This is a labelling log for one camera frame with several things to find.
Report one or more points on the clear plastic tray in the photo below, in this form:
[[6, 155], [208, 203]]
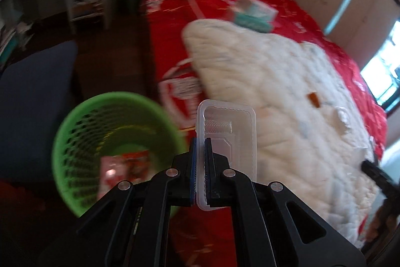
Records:
[[231, 129]]

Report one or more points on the dark blue cushion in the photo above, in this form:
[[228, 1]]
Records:
[[31, 98]]

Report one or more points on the teal tissue pack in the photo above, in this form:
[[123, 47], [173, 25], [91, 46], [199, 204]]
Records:
[[247, 23], [256, 7]]

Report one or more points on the red printed blanket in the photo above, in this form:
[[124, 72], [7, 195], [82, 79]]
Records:
[[187, 20]]

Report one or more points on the green plastic wastebasket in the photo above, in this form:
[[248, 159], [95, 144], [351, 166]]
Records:
[[93, 110]]

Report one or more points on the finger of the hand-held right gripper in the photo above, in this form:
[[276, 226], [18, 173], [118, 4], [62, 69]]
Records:
[[376, 174]]

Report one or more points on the small orange wrapper piece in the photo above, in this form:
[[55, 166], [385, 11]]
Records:
[[313, 99]]

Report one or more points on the white quilted blanket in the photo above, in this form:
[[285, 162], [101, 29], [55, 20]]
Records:
[[265, 82]]

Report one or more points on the dark red cloth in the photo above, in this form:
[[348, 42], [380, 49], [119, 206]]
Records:
[[18, 201]]

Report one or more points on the window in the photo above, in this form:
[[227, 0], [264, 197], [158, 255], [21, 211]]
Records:
[[381, 73]]

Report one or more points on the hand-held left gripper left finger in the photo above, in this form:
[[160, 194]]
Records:
[[193, 173]]

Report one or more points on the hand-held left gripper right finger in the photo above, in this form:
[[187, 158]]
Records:
[[207, 173]]

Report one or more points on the pink snack wrapper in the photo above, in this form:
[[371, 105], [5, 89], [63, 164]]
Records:
[[109, 173]]

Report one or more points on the orange snack wrapper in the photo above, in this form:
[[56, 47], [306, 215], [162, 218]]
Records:
[[137, 165]]

